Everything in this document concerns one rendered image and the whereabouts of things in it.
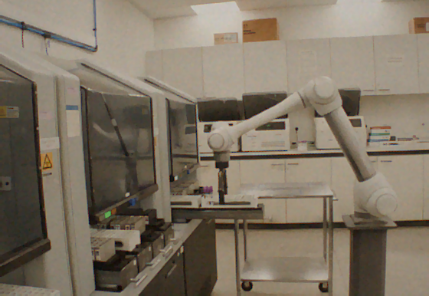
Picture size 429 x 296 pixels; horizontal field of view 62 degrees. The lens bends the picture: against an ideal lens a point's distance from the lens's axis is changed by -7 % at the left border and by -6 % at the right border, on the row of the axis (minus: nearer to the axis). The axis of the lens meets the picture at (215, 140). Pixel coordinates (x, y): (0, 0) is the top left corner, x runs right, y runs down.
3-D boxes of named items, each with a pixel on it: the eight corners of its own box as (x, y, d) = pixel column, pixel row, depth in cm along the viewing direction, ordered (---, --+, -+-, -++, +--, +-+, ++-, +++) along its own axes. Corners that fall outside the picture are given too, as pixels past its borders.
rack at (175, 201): (145, 209, 211) (145, 198, 211) (152, 205, 221) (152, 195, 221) (198, 210, 206) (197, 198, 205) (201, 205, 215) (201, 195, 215)
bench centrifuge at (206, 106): (190, 153, 448) (188, 98, 444) (204, 149, 508) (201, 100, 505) (237, 152, 435) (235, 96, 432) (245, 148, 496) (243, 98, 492)
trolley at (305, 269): (232, 320, 236) (227, 195, 232) (241, 289, 281) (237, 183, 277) (338, 323, 223) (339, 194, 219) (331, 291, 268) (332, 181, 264)
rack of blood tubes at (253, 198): (201, 209, 205) (201, 198, 205) (204, 205, 215) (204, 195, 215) (256, 209, 199) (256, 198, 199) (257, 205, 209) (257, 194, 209)
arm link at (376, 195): (394, 202, 191) (410, 212, 169) (366, 217, 193) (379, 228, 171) (324, 72, 191) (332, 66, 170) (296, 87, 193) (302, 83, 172)
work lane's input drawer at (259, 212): (139, 222, 210) (139, 206, 210) (149, 215, 224) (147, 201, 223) (272, 223, 196) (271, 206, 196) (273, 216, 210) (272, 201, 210)
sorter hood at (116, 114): (-25, 218, 130) (-37, 45, 127) (64, 189, 189) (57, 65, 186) (97, 225, 120) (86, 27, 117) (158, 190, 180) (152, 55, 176)
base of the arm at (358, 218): (378, 213, 214) (379, 204, 214) (388, 224, 193) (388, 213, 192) (348, 214, 218) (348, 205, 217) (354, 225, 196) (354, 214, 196)
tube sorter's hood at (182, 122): (89, 182, 214) (83, 70, 211) (130, 168, 274) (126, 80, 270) (174, 182, 205) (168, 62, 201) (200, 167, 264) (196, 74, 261)
